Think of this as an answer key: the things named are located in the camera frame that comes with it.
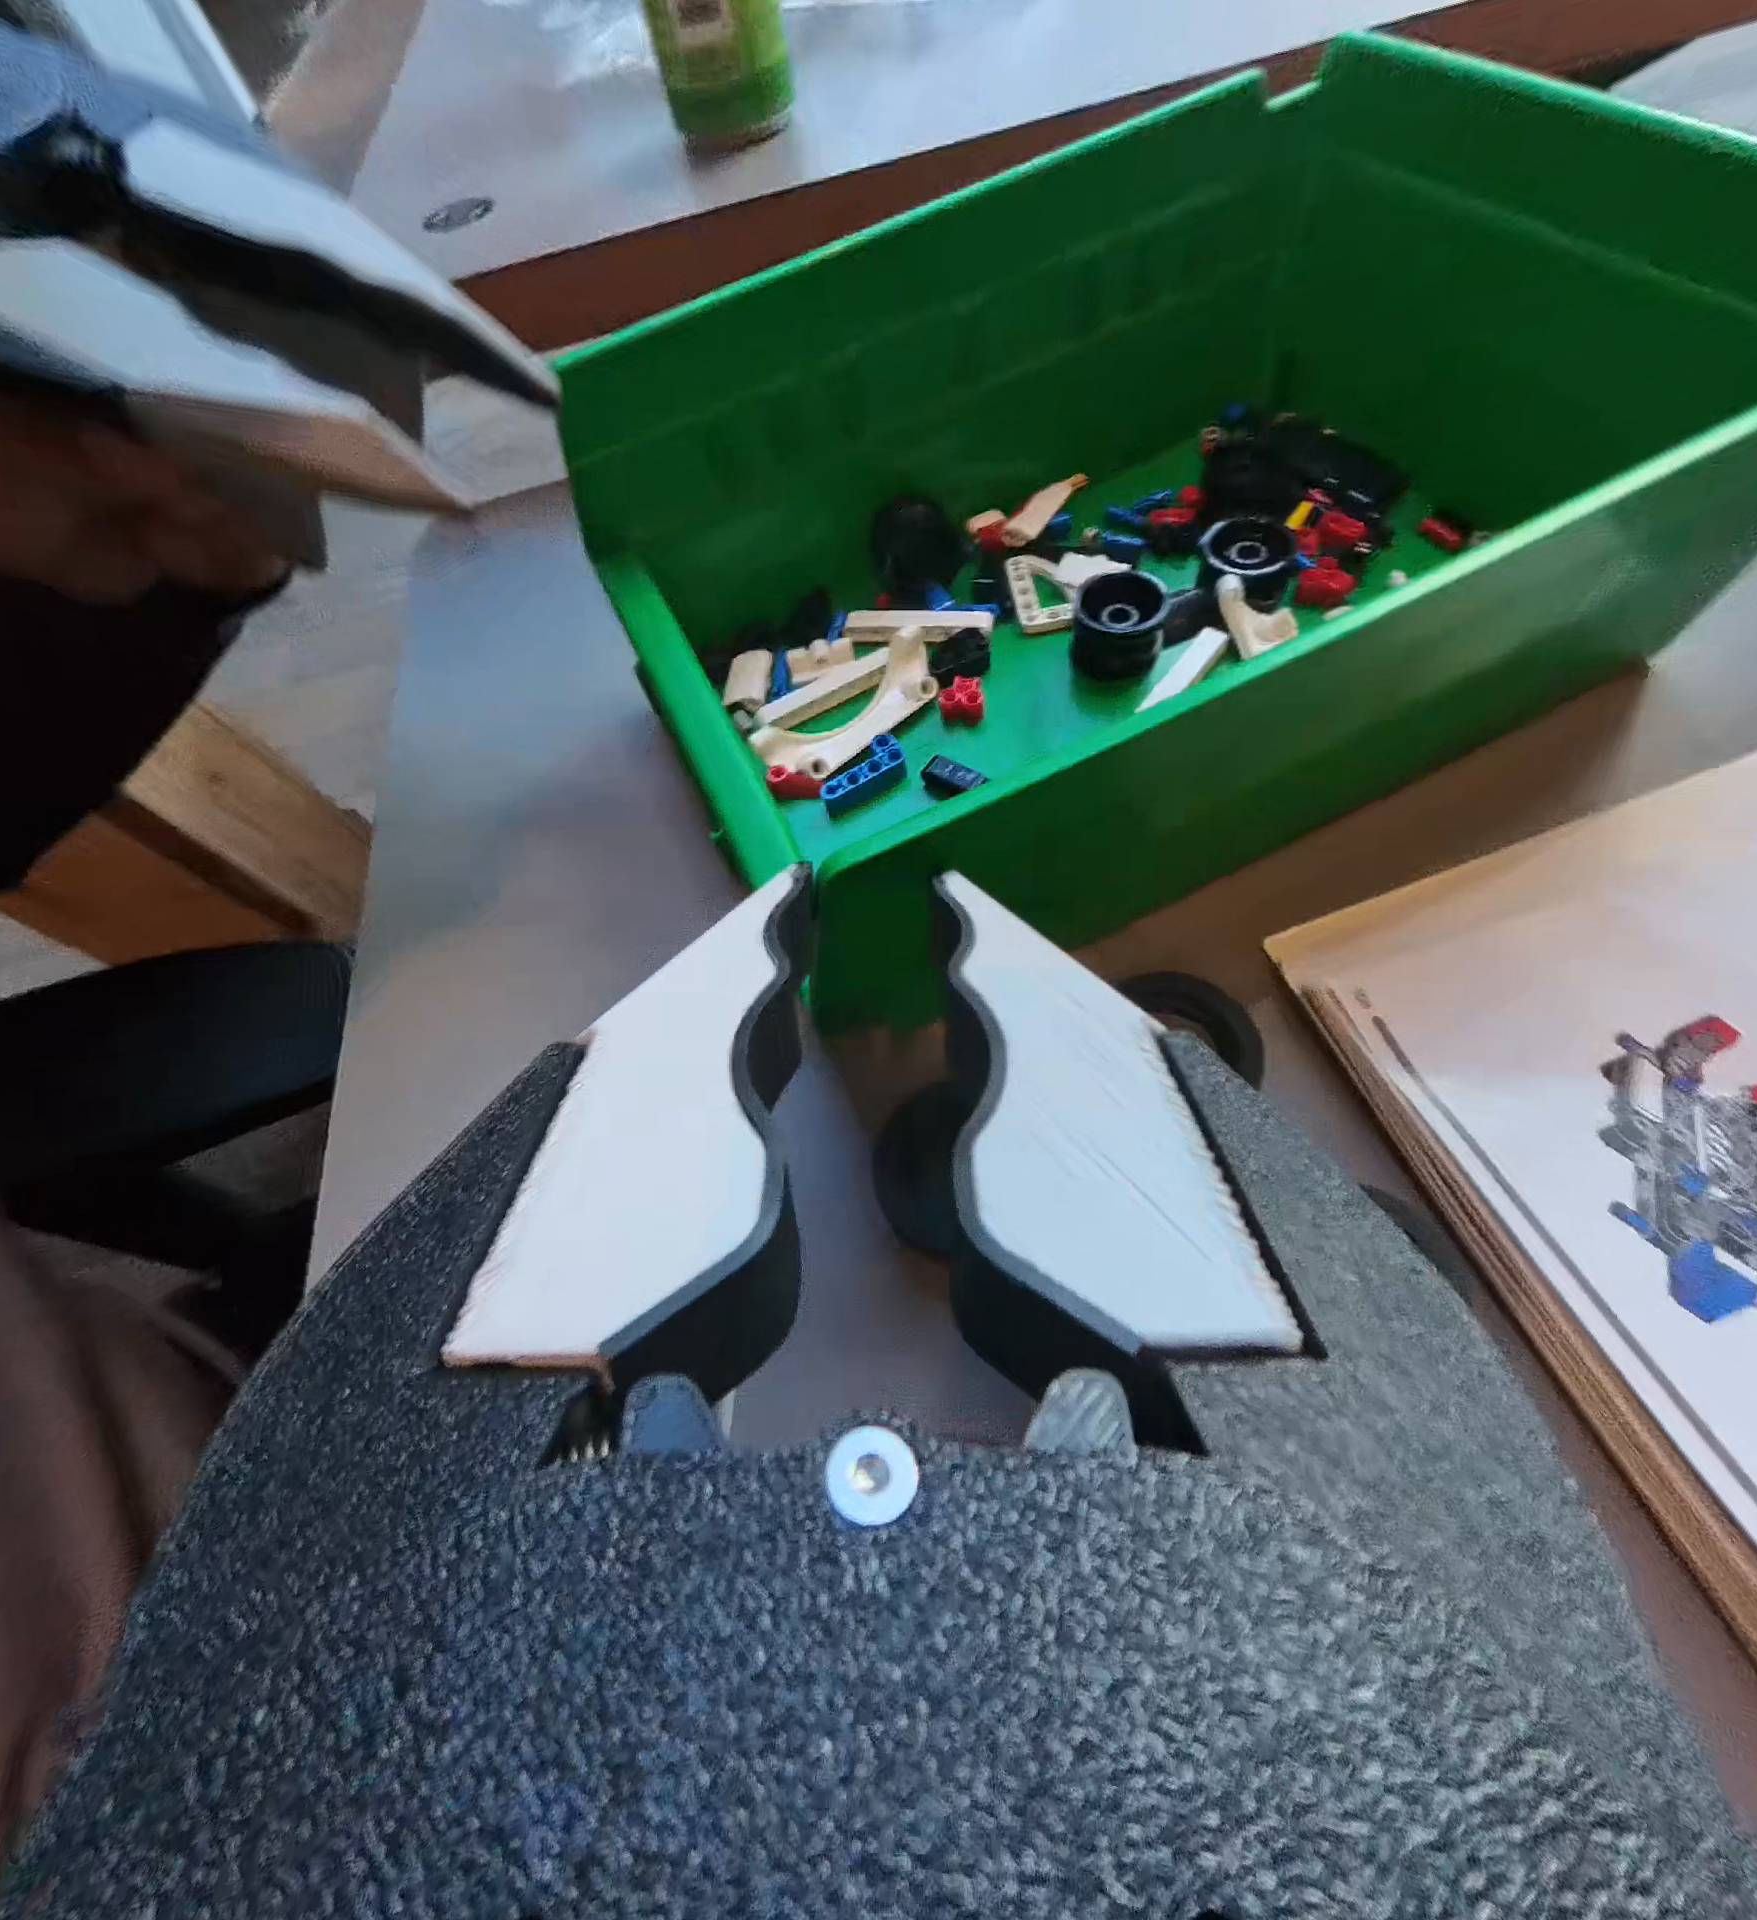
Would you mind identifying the person's left hand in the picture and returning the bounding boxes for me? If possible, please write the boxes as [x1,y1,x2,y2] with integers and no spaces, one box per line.
[0,382,316,602]

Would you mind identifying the clear plastic bag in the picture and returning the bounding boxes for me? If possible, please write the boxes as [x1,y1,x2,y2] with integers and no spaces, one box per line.
[549,0,972,62]

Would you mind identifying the green plastic bin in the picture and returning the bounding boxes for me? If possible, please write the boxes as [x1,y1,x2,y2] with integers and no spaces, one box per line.
[550,30,1757,1038]

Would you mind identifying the long white toy beam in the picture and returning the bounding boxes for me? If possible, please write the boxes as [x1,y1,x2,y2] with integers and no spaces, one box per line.
[1137,627,1235,714]

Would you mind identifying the black rectangular toy panel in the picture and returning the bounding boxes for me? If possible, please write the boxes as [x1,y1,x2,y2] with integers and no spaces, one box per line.
[1275,426,1413,512]

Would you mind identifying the white table with wooden edge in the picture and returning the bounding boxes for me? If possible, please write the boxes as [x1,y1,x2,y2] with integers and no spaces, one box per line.
[262,0,1757,355]

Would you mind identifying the green drink can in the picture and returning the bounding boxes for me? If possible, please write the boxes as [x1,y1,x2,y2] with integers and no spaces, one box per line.
[643,0,796,153]

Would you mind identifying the black chair armrest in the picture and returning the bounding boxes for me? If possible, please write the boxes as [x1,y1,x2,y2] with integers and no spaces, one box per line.
[0,942,354,1207]

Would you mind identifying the grey desk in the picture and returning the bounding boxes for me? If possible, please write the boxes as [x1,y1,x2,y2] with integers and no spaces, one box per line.
[305,480,1757,1802]

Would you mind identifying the person's left forearm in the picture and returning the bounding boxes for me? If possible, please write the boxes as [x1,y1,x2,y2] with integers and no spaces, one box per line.
[0,559,290,962]

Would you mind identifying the pile of small toy bricks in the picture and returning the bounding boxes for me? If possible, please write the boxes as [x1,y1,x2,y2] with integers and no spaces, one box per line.
[720,403,1495,821]

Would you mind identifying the open instruction booklet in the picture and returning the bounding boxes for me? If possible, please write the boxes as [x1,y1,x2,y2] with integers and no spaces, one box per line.
[1263,721,1757,1773]

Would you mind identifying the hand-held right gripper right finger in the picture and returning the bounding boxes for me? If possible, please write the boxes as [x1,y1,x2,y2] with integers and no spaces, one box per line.
[931,871,1308,1398]

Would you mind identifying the white curved toy arch panel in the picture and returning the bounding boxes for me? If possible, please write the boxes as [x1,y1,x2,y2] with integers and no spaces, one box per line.
[746,631,959,782]

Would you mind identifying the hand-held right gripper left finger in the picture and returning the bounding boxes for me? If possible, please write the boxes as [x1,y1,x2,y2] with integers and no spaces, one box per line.
[440,863,820,1405]

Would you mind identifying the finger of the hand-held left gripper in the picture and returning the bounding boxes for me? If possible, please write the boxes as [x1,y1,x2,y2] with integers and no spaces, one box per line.
[112,116,564,441]
[0,241,478,572]

